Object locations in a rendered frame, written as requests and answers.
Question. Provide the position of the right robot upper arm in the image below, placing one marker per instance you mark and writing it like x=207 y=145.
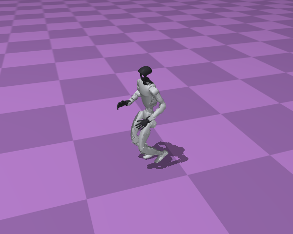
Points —
x=138 y=92

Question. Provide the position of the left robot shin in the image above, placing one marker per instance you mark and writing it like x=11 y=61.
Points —
x=148 y=150

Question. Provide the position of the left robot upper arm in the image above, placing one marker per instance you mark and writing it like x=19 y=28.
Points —
x=155 y=92

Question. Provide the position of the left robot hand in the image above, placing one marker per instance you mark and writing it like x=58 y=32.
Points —
x=143 y=123

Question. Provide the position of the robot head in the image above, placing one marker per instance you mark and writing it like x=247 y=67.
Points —
x=145 y=71

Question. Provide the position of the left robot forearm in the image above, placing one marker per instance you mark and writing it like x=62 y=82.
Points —
x=157 y=112

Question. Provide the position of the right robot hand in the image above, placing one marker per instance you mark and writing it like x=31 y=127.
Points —
x=122 y=103

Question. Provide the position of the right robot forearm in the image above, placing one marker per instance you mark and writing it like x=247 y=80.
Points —
x=132 y=99

